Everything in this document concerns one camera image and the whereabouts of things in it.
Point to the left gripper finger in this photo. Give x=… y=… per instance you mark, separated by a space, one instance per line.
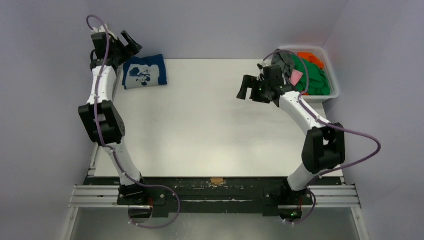
x=133 y=48
x=127 y=37

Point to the orange t shirt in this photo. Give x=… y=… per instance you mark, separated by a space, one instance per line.
x=310 y=57

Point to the aluminium frame rail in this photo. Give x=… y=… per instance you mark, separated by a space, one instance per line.
x=90 y=196

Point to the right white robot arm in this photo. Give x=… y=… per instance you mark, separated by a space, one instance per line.
x=323 y=148

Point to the green t shirt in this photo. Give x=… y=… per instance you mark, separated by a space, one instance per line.
x=318 y=81

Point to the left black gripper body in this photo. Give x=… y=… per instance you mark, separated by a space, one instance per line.
x=120 y=50

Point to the white plastic laundry basket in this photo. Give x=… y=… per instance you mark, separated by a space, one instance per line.
x=328 y=69

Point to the dark blue t shirt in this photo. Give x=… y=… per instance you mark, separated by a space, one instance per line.
x=144 y=72

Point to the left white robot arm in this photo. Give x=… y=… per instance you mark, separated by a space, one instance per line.
x=101 y=119

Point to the grey t shirt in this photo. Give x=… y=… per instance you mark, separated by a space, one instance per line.
x=285 y=61

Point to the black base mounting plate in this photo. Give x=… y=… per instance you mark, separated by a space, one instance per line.
x=166 y=196

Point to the pink cloth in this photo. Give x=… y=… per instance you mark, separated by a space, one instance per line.
x=295 y=77

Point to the brown tape piece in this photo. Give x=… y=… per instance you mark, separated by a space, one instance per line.
x=217 y=180

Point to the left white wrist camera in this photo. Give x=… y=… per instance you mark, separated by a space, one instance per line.
x=104 y=30

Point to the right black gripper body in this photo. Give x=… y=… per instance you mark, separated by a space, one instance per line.
x=254 y=88

